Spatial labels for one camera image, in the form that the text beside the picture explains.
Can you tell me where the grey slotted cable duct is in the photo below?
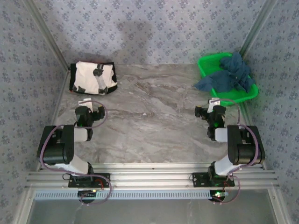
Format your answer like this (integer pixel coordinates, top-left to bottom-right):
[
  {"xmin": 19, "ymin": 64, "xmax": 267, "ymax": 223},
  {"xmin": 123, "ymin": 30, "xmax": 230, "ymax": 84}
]
[{"xmin": 34, "ymin": 189, "xmax": 225, "ymax": 200}]

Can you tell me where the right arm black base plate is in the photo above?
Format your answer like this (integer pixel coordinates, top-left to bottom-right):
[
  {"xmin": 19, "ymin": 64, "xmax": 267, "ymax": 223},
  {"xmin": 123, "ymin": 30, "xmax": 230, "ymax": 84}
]
[{"xmin": 192, "ymin": 172, "xmax": 235, "ymax": 187}]

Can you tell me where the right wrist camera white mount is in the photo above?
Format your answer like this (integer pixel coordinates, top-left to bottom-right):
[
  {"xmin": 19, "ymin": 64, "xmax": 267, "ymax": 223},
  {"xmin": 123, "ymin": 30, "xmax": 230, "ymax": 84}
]
[{"xmin": 207, "ymin": 98, "xmax": 221, "ymax": 112}]

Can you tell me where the green plastic basket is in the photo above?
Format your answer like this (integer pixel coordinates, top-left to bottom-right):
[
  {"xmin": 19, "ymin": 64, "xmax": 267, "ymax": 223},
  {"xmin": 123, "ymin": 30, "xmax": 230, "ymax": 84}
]
[{"xmin": 197, "ymin": 52, "xmax": 259, "ymax": 106}]

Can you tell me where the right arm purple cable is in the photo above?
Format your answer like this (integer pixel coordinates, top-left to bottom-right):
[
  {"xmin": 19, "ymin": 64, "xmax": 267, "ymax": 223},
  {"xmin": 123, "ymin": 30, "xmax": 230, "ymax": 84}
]
[{"xmin": 209, "ymin": 98, "xmax": 260, "ymax": 205}]

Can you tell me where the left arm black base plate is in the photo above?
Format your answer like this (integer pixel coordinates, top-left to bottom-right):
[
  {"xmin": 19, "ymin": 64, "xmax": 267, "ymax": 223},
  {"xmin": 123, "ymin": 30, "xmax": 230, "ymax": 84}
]
[{"xmin": 67, "ymin": 173, "xmax": 111, "ymax": 188}]

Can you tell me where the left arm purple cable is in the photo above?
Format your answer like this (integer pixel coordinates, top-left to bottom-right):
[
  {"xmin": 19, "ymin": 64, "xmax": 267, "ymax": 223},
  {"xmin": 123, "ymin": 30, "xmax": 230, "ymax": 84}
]
[{"xmin": 38, "ymin": 100, "xmax": 113, "ymax": 206}]

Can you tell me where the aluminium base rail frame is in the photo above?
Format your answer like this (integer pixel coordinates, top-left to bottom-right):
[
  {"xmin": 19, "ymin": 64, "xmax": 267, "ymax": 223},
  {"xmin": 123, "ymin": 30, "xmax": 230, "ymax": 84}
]
[{"xmin": 25, "ymin": 162, "xmax": 280, "ymax": 189}]

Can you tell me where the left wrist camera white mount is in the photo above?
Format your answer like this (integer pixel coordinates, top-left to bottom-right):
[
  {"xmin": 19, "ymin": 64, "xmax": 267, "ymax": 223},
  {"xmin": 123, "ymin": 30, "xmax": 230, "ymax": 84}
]
[{"xmin": 78, "ymin": 98, "xmax": 93, "ymax": 112}]

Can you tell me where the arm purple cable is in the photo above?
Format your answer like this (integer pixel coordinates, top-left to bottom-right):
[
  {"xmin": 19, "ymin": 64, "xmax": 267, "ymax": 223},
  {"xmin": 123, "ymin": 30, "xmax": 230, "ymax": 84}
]
[
  {"xmin": 38, "ymin": 100, "xmax": 113, "ymax": 206},
  {"xmin": 209, "ymin": 98, "xmax": 260, "ymax": 205}
]

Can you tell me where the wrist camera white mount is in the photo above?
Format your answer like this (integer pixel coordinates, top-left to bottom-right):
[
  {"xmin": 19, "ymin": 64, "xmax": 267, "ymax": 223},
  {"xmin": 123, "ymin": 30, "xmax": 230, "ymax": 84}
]
[
  {"xmin": 78, "ymin": 98, "xmax": 93, "ymax": 112},
  {"xmin": 207, "ymin": 98, "xmax": 221, "ymax": 112}
]

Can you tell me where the folded white black t-shirt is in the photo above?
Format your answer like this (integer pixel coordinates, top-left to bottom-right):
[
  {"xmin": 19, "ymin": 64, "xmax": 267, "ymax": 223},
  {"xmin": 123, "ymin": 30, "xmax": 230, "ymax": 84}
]
[{"xmin": 69, "ymin": 61, "xmax": 118, "ymax": 95}]

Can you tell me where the aluminium corner post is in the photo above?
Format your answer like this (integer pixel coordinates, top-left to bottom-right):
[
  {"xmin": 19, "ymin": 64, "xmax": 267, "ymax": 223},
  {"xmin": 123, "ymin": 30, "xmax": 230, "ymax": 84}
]
[
  {"xmin": 239, "ymin": 0, "xmax": 279, "ymax": 59},
  {"xmin": 24, "ymin": 0, "xmax": 71, "ymax": 70}
]

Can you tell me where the blue t-shirt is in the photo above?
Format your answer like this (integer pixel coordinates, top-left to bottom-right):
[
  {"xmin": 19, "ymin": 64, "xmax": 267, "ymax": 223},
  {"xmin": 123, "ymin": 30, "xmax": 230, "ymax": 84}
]
[{"xmin": 192, "ymin": 51, "xmax": 256, "ymax": 92}]

